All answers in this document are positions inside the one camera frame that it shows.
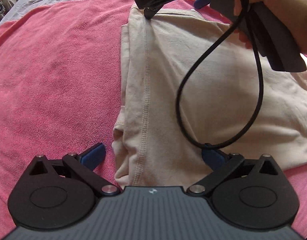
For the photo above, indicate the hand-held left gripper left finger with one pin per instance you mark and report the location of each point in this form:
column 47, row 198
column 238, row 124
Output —
column 93, row 155

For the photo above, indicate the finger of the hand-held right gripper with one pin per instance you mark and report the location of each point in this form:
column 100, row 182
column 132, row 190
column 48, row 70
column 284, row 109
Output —
column 150, row 12
column 201, row 2

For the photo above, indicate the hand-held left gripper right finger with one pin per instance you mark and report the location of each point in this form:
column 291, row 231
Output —
column 212, row 158

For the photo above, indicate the beige long-sleeve shirt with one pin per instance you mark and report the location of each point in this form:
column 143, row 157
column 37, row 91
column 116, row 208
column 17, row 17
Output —
column 206, row 75

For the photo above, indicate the person's right hand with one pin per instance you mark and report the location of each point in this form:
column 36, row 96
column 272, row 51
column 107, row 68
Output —
column 286, row 7

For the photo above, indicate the pink towel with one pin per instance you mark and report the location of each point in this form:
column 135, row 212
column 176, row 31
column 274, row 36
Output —
column 56, row 75

